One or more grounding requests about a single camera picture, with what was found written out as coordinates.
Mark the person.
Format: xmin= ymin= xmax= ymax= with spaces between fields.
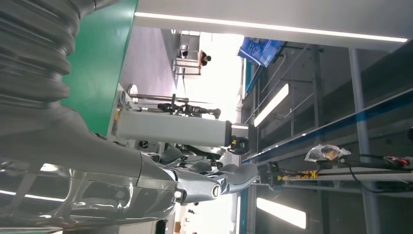
xmin=199 ymin=51 xmax=212 ymax=67

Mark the red handled tool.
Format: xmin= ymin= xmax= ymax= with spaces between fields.
xmin=383 ymin=156 xmax=413 ymax=167

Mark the blue banner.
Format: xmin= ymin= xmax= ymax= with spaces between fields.
xmin=238 ymin=37 xmax=285 ymax=68

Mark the rectangular ceiling light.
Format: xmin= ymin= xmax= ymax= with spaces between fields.
xmin=256 ymin=197 xmax=307 ymax=230
xmin=253 ymin=83 xmax=290 ymax=128

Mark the grey ceiling beam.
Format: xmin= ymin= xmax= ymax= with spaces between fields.
xmin=348 ymin=47 xmax=381 ymax=234

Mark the overhead rail with yellow fittings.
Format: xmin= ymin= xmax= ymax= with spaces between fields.
xmin=258 ymin=163 xmax=413 ymax=195

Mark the white wall light strip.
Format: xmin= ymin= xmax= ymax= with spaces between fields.
xmin=134 ymin=12 xmax=408 ymax=43

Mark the crumpled clear plastic bag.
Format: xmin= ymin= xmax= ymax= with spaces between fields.
xmin=304 ymin=144 xmax=352 ymax=163

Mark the black camera rig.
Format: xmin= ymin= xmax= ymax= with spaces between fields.
xmin=157 ymin=94 xmax=222 ymax=119

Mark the dark blue ceiling beam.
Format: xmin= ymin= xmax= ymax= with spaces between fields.
xmin=242 ymin=87 xmax=413 ymax=164

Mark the grey lifting column machine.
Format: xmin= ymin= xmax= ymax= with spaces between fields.
xmin=111 ymin=108 xmax=250 ymax=156

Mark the grey metal desk frame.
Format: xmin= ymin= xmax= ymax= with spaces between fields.
xmin=172 ymin=45 xmax=202 ymax=77

